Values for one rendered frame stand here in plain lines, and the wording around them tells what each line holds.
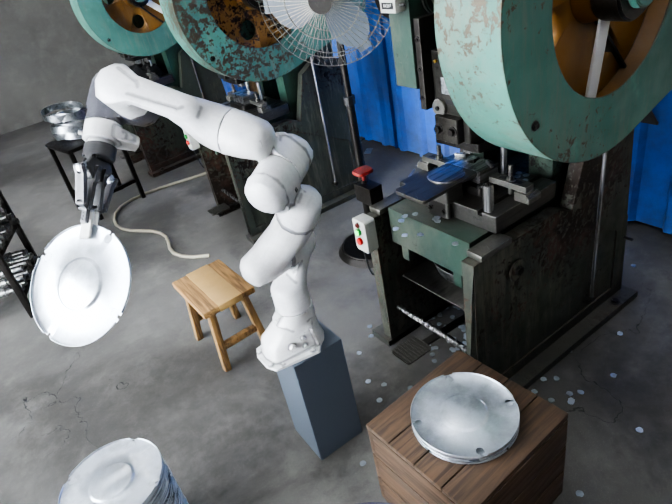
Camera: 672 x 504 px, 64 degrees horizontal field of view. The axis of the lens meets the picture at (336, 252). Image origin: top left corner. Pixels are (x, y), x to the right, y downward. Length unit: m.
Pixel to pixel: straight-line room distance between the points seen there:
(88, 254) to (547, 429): 1.24
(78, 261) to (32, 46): 6.57
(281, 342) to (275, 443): 0.55
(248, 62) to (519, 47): 1.82
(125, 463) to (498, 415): 1.07
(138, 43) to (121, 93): 3.10
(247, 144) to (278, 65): 1.68
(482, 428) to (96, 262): 1.06
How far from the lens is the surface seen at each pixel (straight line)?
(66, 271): 1.44
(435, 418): 1.57
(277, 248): 1.44
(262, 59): 2.86
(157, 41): 4.49
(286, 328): 1.65
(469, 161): 1.94
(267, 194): 1.23
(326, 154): 3.40
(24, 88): 7.91
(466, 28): 1.23
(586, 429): 2.06
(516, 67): 1.23
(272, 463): 2.05
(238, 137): 1.25
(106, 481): 1.77
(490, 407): 1.59
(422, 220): 1.87
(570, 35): 1.50
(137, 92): 1.33
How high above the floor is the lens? 1.58
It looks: 32 degrees down
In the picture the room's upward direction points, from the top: 12 degrees counter-clockwise
